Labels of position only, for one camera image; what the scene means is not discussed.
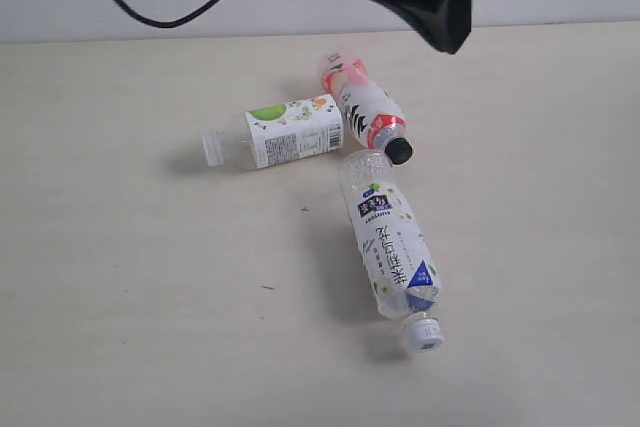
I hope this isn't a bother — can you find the peach label bottle black cap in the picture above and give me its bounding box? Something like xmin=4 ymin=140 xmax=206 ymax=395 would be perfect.
xmin=317 ymin=49 xmax=414 ymax=166

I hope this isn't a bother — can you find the clear bottle green apple label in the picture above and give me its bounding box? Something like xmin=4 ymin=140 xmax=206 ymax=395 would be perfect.
xmin=202 ymin=94 xmax=344 ymax=170

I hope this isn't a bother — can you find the clear Suntory bottle white label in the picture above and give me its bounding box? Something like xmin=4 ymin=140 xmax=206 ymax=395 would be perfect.
xmin=339 ymin=149 xmax=444 ymax=352

